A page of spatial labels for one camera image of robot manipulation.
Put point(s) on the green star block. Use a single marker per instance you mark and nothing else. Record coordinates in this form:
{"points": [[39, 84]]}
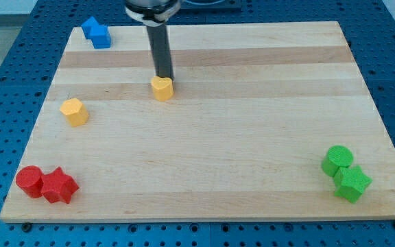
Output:
{"points": [[351, 183]]}

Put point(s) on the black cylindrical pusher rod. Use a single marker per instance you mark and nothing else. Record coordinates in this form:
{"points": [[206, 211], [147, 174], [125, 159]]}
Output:
{"points": [[161, 55]]}

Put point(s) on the blue cube block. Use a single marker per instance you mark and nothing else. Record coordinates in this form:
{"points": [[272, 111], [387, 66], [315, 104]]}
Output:
{"points": [[100, 37]]}

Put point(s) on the green cylinder block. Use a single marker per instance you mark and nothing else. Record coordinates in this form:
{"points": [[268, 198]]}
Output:
{"points": [[336, 157]]}

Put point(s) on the yellow hexagon block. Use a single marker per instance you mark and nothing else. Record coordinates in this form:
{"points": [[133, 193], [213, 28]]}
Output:
{"points": [[74, 112]]}

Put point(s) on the blue triangle block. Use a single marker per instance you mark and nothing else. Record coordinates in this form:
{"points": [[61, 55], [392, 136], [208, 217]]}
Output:
{"points": [[88, 25]]}

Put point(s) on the wooden board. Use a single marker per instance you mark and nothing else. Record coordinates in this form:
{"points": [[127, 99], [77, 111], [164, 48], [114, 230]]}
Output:
{"points": [[255, 109]]}

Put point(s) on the red star block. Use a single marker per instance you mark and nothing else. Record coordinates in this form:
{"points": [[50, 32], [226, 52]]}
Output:
{"points": [[58, 186]]}

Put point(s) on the yellow heart block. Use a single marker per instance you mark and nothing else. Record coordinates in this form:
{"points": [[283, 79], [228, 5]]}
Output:
{"points": [[162, 88]]}

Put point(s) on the red cylinder block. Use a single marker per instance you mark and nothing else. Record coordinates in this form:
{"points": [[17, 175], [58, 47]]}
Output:
{"points": [[29, 180]]}

